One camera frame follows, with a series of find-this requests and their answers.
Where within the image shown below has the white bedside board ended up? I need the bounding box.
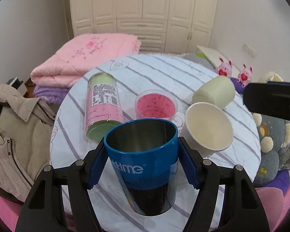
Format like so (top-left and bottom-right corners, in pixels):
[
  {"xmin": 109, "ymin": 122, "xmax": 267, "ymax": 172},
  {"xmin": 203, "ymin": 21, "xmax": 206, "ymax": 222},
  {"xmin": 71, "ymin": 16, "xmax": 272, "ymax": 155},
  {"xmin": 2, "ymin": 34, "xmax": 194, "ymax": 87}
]
[{"xmin": 196, "ymin": 45, "xmax": 240, "ymax": 78}]

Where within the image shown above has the pink plush pig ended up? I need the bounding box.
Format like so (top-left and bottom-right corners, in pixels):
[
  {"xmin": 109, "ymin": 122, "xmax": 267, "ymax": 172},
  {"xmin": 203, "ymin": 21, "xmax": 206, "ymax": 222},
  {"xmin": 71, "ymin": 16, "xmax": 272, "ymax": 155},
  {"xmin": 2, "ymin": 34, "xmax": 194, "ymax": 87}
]
[
  {"xmin": 236, "ymin": 64, "xmax": 253, "ymax": 87},
  {"xmin": 215, "ymin": 57, "xmax": 233, "ymax": 78}
]

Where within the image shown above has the white paper cup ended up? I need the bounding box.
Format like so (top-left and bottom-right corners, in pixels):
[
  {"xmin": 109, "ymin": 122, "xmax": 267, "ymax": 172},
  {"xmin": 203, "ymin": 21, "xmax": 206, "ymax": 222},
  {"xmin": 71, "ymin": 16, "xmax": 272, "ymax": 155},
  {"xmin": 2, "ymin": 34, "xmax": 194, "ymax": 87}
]
[{"xmin": 180, "ymin": 102, "xmax": 234, "ymax": 158}]

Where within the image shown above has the right pink plush pig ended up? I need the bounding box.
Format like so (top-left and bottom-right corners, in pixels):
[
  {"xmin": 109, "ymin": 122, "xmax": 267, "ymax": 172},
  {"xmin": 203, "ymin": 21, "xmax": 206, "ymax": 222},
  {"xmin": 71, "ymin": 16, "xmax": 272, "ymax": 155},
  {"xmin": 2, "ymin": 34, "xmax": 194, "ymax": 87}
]
[{"xmin": 236, "ymin": 64, "xmax": 253, "ymax": 87}]

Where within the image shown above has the pale green cylinder cup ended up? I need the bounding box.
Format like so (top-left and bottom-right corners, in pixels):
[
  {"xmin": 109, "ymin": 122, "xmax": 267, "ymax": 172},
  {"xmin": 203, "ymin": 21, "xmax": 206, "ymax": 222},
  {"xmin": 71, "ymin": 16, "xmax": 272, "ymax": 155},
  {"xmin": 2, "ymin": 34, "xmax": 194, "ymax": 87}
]
[{"xmin": 191, "ymin": 75, "xmax": 236, "ymax": 109}]

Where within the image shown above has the triangle pattern cushion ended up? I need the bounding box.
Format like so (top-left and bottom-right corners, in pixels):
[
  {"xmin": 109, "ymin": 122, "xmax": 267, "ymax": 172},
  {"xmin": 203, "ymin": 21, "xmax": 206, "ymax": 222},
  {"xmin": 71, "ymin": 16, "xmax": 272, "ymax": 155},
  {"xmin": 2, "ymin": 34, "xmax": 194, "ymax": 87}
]
[{"xmin": 258, "ymin": 71, "xmax": 283, "ymax": 83}]

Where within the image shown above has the striped white table cloth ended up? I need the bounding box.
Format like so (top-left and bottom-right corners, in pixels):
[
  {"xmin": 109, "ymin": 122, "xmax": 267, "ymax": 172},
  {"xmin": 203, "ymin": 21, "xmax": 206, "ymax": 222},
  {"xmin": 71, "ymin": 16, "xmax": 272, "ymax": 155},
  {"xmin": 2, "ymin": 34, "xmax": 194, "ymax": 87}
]
[{"xmin": 50, "ymin": 55, "xmax": 261, "ymax": 231}]

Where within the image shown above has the cream white wardrobe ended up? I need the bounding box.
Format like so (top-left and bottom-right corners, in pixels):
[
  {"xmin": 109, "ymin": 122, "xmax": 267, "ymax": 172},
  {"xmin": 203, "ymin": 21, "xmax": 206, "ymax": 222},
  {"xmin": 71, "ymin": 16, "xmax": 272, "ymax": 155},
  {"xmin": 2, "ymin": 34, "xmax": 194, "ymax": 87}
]
[{"xmin": 69, "ymin": 0, "xmax": 217, "ymax": 54}]

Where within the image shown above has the white wall socket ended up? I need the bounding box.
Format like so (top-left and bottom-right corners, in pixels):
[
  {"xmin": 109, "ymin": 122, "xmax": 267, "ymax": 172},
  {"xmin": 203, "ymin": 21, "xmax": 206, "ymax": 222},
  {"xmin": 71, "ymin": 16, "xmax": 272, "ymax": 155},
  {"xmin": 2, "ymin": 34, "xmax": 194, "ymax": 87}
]
[{"xmin": 242, "ymin": 44, "xmax": 258, "ymax": 59}]

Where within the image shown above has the blue black metal cup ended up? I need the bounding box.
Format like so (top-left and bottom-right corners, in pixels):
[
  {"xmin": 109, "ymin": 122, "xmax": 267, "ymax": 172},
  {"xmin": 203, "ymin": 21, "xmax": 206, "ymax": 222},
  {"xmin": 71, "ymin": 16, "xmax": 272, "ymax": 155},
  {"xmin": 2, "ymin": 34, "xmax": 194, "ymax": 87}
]
[{"xmin": 104, "ymin": 118, "xmax": 179, "ymax": 216}]

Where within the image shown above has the beige jacket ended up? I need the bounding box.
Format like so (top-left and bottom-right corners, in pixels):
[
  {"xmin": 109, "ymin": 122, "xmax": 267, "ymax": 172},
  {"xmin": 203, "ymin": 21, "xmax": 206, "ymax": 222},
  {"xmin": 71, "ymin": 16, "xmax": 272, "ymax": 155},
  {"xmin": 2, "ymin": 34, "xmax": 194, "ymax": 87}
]
[{"xmin": 0, "ymin": 84, "xmax": 56, "ymax": 203}]

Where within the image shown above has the pink folded quilt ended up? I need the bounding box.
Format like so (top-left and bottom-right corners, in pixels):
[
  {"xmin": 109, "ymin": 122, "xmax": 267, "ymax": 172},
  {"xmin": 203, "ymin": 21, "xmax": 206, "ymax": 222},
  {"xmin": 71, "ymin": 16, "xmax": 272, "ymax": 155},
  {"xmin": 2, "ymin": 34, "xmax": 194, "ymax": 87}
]
[{"xmin": 31, "ymin": 33, "xmax": 141, "ymax": 87}]

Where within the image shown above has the green pink glass jar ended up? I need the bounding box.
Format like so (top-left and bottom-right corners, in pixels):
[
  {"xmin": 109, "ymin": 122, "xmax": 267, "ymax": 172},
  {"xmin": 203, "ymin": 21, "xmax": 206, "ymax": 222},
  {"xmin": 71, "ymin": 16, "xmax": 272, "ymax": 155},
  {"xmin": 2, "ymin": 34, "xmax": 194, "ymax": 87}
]
[{"xmin": 85, "ymin": 72, "xmax": 124, "ymax": 142}]

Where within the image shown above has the grey paw plush cushion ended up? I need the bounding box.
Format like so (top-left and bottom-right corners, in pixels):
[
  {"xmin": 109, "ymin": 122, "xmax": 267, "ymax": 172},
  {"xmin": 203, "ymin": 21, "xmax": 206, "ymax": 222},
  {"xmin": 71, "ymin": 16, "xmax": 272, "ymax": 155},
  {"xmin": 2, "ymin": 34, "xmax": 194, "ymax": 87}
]
[{"xmin": 252, "ymin": 113, "xmax": 290, "ymax": 187}]

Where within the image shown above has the pink plastic cup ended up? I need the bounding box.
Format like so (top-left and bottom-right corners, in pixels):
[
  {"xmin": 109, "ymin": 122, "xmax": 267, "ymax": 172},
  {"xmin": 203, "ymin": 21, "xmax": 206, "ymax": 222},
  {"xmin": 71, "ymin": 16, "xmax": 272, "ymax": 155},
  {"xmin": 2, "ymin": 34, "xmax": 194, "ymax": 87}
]
[{"xmin": 135, "ymin": 90, "xmax": 178, "ymax": 121}]

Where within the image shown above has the grey flower pillow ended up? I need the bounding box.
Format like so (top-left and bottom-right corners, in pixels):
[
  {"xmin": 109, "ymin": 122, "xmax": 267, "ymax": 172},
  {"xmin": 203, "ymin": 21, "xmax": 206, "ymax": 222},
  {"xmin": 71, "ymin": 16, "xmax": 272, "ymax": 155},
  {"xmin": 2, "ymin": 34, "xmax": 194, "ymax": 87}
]
[{"xmin": 182, "ymin": 53, "xmax": 215, "ymax": 71}]

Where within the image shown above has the purple folded blanket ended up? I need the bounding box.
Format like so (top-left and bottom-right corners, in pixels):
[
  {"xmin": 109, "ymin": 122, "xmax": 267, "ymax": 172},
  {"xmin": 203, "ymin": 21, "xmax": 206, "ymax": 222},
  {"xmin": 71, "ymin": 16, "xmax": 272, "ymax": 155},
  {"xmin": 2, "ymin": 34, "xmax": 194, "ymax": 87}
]
[{"xmin": 33, "ymin": 85, "xmax": 70, "ymax": 104}]

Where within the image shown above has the purple pillow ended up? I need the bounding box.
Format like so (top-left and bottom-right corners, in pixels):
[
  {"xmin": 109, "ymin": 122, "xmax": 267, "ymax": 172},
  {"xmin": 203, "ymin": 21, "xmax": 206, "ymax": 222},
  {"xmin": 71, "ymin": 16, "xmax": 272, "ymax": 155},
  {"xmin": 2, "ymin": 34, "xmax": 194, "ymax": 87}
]
[{"xmin": 230, "ymin": 77, "xmax": 247, "ymax": 95}]

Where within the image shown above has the left pink plush pig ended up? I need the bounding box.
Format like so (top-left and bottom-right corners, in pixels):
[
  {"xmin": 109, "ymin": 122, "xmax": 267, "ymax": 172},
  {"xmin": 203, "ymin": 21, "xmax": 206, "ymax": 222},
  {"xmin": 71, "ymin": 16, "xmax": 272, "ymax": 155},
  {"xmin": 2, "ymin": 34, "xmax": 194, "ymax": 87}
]
[{"xmin": 215, "ymin": 57, "xmax": 233, "ymax": 78}]

